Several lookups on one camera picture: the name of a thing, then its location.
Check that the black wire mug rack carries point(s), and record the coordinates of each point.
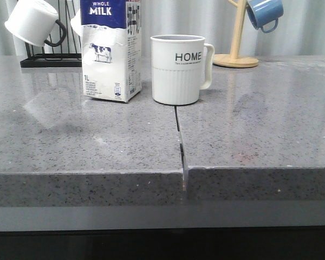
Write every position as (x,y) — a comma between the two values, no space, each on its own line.
(68,54)

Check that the wooden mug tree stand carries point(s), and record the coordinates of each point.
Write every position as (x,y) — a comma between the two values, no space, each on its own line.
(233,59)

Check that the whole milk carton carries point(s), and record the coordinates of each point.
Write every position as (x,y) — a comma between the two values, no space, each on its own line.
(111,49)

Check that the blue enamel mug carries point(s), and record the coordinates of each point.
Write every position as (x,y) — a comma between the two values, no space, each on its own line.
(263,12)

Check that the white HOME mug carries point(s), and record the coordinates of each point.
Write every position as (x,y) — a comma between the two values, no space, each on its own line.
(181,68)

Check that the white enamel mug black handle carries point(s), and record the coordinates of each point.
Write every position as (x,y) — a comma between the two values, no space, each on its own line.
(75,23)

